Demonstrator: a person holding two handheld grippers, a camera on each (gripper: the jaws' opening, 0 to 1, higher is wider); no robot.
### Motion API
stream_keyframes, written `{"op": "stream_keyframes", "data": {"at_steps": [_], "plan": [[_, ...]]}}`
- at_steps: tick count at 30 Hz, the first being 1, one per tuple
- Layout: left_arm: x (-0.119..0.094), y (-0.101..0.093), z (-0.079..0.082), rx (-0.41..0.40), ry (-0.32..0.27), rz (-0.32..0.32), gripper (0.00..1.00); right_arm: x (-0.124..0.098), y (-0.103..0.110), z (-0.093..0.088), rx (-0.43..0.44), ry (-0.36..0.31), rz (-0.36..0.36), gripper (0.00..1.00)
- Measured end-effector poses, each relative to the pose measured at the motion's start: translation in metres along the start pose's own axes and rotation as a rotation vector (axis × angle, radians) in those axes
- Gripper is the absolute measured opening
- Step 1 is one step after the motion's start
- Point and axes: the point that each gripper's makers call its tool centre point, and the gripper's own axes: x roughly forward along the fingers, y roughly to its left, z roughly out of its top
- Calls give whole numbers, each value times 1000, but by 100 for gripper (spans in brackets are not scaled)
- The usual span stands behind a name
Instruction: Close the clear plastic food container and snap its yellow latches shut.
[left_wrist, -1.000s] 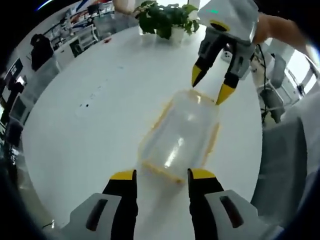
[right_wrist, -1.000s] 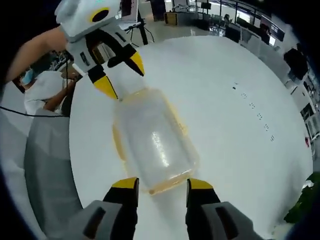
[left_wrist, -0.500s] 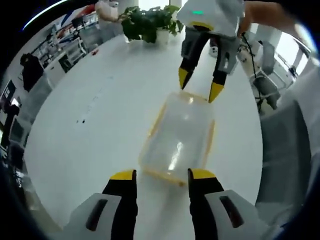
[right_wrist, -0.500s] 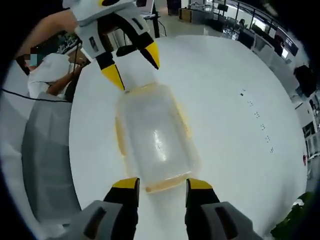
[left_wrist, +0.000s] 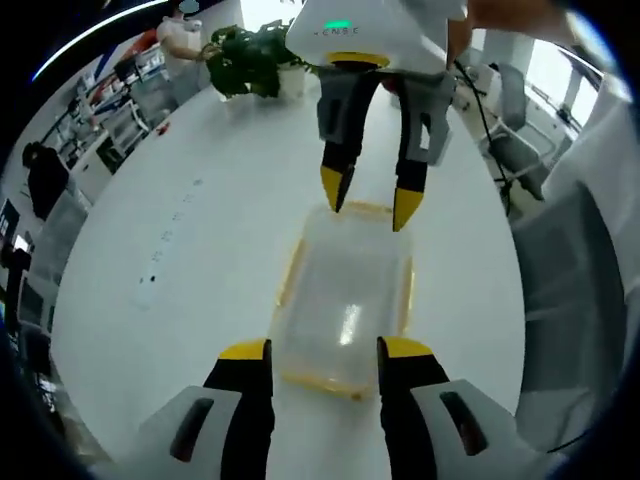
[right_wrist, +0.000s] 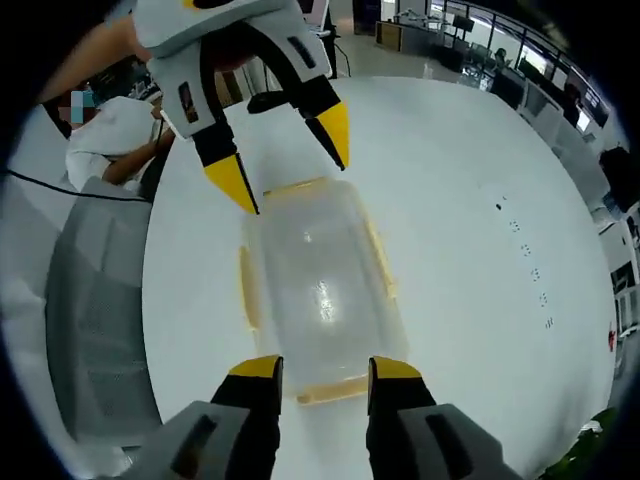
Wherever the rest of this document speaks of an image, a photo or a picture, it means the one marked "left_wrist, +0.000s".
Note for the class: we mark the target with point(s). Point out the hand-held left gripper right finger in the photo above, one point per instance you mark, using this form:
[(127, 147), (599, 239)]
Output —
[(450, 425)]

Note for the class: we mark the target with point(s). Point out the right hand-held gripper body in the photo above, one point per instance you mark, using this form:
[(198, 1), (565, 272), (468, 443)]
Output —
[(370, 30)]

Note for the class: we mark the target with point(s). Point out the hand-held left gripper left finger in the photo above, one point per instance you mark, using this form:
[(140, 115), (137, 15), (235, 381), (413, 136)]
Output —
[(200, 430)]

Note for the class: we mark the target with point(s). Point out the clear plastic food container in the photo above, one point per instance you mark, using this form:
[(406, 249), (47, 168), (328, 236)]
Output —
[(345, 295)]

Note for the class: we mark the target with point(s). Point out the white plant pot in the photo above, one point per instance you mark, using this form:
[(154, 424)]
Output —
[(291, 82)]

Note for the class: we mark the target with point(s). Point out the grey office chair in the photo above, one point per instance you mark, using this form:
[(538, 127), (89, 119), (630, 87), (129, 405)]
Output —
[(520, 135)]

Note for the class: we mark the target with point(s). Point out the green potted plant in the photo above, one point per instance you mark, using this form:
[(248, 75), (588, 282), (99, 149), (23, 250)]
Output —
[(247, 62)]

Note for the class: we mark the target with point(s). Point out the small red object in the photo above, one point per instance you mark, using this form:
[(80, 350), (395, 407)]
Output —
[(161, 129)]

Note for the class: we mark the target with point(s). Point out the white shelf unit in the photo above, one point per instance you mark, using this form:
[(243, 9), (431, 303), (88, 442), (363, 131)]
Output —
[(127, 107)]

